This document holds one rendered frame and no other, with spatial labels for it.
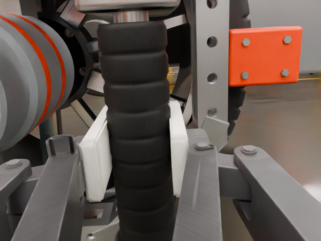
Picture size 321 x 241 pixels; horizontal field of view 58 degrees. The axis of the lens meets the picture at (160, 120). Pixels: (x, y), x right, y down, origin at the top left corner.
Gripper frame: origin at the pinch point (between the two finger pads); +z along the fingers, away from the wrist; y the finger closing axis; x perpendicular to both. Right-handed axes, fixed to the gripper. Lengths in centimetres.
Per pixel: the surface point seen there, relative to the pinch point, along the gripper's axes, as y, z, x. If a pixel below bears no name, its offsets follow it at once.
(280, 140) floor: 93, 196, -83
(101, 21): -15, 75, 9
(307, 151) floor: 104, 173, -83
